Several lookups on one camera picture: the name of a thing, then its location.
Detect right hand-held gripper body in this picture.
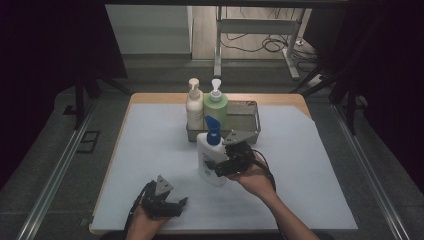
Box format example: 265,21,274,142
222,129,258,175

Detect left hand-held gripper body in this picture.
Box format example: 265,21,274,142
141,174,175,219

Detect white bottle with blue pump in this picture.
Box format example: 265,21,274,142
195,115,229,187

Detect grey metal mesh basket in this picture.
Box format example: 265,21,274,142
185,99,262,144

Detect green bottle with white pump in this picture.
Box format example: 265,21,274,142
203,78,229,131

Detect cream pump bottle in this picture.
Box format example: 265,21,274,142
185,77,205,131

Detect person's left hand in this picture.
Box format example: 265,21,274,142
125,206,170,240

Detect person's right hand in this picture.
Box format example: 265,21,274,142
227,162,277,202

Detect white table mat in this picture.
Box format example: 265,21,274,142
90,103,358,233

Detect white power strip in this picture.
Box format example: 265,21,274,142
307,74,326,88

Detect black stand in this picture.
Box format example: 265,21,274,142
73,63,133,131
289,49,369,136

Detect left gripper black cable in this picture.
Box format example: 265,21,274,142
123,180,156,236

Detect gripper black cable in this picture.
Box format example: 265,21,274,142
123,180,156,236
251,149,278,194

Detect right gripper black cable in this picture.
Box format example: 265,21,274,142
251,149,278,194

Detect aluminium floor rail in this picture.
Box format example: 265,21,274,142
16,99,98,240
332,103,412,240

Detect black floor cables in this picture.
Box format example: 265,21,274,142
221,6,319,73

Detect white desk frame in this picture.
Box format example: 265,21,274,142
213,6,301,81

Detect white wall panel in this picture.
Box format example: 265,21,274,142
104,4,194,56

